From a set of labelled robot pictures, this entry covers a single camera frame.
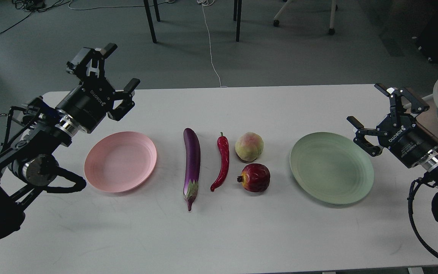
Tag black floor cables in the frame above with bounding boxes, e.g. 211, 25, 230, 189
0, 0, 175, 47

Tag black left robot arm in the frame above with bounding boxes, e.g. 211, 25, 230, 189
0, 43, 140, 240

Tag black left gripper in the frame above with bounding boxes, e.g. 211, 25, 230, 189
56, 43, 141, 134

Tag purple eggplant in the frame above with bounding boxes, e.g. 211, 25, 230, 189
184, 128, 201, 212

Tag white floor cable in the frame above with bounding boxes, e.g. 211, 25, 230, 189
197, 0, 229, 88

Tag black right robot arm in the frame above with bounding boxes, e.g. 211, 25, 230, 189
346, 83, 438, 259

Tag pink plate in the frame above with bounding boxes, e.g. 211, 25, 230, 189
84, 131, 157, 193

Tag black table legs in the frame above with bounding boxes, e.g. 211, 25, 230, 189
140, 0, 243, 45

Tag red pomegranate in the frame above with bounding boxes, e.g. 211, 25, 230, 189
236, 163, 270, 193

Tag white rolling chair base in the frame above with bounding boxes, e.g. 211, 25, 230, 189
272, 0, 339, 36

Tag green plate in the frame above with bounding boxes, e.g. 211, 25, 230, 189
290, 132, 375, 206

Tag red chili pepper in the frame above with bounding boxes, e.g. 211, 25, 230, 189
210, 132, 230, 192

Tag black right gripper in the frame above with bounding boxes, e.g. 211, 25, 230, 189
347, 83, 438, 169

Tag yellow pink peach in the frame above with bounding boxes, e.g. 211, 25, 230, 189
235, 132, 264, 162

